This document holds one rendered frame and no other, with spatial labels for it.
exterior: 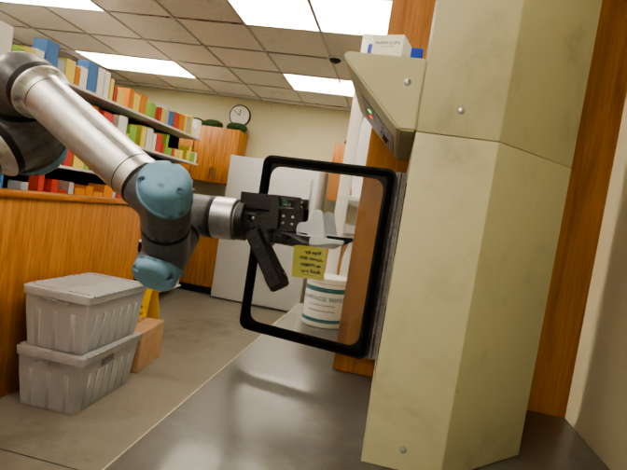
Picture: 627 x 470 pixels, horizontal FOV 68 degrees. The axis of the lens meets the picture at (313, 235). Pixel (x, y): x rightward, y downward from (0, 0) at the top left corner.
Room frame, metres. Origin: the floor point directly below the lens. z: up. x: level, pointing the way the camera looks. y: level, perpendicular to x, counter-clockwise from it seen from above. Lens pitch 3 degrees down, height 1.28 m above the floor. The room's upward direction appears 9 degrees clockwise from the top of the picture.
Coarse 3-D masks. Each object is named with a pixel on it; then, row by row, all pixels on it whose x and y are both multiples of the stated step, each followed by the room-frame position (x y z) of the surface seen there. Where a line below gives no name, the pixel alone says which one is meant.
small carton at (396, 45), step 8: (376, 40) 0.75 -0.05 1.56; (384, 40) 0.75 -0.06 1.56; (392, 40) 0.74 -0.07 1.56; (400, 40) 0.74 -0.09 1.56; (376, 48) 0.75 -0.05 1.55; (384, 48) 0.75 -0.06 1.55; (392, 48) 0.74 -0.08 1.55; (400, 48) 0.74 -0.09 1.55; (408, 48) 0.76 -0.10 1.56; (408, 56) 0.77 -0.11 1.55
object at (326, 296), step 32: (288, 192) 1.04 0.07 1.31; (320, 192) 1.01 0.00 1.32; (352, 192) 0.99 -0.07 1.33; (352, 224) 0.98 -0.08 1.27; (288, 256) 1.03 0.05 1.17; (320, 256) 1.00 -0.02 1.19; (352, 256) 0.98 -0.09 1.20; (256, 288) 1.05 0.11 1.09; (288, 288) 1.02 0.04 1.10; (320, 288) 1.00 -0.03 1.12; (352, 288) 0.98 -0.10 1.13; (256, 320) 1.05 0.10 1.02; (288, 320) 1.02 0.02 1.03; (320, 320) 1.00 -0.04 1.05; (352, 320) 0.97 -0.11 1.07
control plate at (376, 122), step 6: (366, 102) 0.77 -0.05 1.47; (366, 108) 0.83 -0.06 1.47; (372, 114) 0.80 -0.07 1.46; (372, 120) 0.87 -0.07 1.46; (378, 120) 0.79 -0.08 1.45; (372, 126) 0.94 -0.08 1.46; (378, 126) 0.85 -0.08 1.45; (384, 126) 0.76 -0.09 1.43; (378, 132) 0.93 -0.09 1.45; (384, 132) 0.82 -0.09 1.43; (390, 132) 0.75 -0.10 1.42; (390, 138) 0.80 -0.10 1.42; (390, 144) 0.86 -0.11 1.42
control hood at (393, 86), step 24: (360, 72) 0.66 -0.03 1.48; (384, 72) 0.66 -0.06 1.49; (408, 72) 0.65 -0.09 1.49; (360, 96) 0.80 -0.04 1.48; (384, 96) 0.66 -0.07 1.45; (408, 96) 0.65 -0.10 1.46; (384, 120) 0.72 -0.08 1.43; (408, 120) 0.65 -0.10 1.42; (384, 144) 0.97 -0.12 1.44; (408, 144) 0.76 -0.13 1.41
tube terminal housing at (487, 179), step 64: (448, 0) 0.65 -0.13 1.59; (512, 0) 0.63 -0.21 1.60; (576, 0) 0.70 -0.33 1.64; (448, 64) 0.65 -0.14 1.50; (512, 64) 0.63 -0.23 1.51; (576, 64) 0.72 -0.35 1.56; (448, 128) 0.64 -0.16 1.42; (512, 128) 0.65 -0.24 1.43; (576, 128) 0.74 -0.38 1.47; (448, 192) 0.64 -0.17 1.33; (512, 192) 0.66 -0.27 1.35; (448, 256) 0.64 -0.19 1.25; (512, 256) 0.68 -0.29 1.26; (384, 320) 0.65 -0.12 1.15; (448, 320) 0.64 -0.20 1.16; (512, 320) 0.70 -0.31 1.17; (384, 384) 0.65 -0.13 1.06; (448, 384) 0.63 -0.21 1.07; (512, 384) 0.71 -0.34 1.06; (384, 448) 0.65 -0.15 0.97; (448, 448) 0.64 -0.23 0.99; (512, 448) 0.73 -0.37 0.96
